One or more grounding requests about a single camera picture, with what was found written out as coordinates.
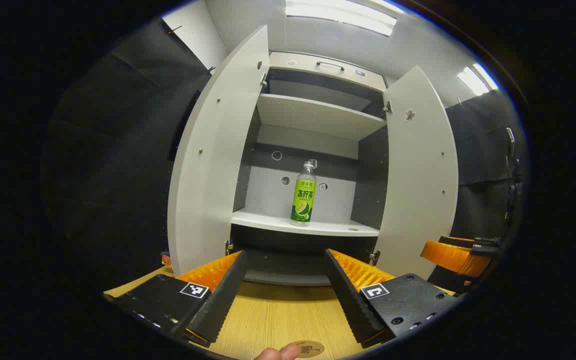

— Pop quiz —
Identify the black backdrop cloth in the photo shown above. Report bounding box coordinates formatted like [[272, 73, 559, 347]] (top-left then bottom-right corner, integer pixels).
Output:
[[40, 17, 526, 301]]

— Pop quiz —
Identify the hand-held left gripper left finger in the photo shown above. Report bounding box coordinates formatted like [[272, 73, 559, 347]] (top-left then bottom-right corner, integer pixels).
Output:
[[103, 250, 250, 348]]

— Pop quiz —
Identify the grey cabinet drawer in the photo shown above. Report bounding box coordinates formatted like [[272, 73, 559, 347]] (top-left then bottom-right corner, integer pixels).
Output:
[[269, 51, 387, 92]]

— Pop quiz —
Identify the round wooden coaster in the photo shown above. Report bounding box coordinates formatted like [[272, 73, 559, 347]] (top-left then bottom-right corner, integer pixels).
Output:
[[288, 340, 326, 359]]

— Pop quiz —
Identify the small ceiling light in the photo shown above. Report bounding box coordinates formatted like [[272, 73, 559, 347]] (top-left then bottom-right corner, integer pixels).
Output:
[[457, 62, 499, 97]]

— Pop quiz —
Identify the green label bottle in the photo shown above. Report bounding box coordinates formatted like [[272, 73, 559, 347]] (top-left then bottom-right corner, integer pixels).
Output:
[[289, 160, 318, 227]]

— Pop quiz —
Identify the grey cabinet door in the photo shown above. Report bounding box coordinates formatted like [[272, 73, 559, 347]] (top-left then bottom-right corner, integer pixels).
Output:
[[372, 65, 460, 281], [168, 25, 270, 277]]

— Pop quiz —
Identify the long ceiling light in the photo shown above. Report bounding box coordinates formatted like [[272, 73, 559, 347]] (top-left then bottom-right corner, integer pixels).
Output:
[[285, 0, 398, 37]]

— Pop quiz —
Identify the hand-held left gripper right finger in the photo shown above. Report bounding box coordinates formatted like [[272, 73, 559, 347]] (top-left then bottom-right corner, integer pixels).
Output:
[[324, 248, 463, 350]]

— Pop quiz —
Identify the grey cabinet shelf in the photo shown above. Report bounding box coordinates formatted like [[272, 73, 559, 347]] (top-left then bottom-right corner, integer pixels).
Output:
[[231, 210, 380, 237], [256, 93, 386, 142]]

